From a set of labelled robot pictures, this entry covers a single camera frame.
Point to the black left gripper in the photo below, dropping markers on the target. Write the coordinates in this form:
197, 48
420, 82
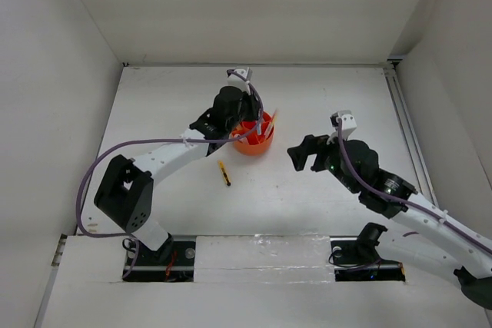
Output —
253, 104

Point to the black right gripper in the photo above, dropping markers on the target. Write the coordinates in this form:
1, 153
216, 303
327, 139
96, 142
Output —
311, 144

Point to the pink pen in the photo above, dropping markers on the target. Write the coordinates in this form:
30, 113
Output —
273, 120

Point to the thin yellow highlighter pen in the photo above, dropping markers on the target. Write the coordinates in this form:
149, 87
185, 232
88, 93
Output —
269, 126

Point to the yellow black utility knife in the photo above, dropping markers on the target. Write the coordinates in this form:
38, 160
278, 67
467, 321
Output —
224, 173

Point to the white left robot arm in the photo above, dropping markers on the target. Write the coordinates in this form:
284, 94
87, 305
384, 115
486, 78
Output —
125, 194

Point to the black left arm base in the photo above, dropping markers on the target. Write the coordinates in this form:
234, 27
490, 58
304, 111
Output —
172, 263

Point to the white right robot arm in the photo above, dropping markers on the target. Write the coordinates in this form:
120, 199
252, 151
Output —
435, 242

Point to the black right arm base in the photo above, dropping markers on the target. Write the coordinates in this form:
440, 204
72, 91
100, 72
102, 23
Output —
355, 259

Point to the orange round divided container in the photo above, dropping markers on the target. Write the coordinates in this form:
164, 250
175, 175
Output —
257, 144

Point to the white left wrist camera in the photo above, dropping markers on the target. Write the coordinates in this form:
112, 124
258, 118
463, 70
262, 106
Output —
239, 78

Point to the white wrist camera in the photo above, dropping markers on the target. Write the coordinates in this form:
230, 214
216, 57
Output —
239, 78
344, 124

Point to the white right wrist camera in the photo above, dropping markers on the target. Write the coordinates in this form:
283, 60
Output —
344, 124

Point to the aluminium side rail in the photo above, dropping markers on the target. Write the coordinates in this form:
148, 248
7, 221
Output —
407, 128

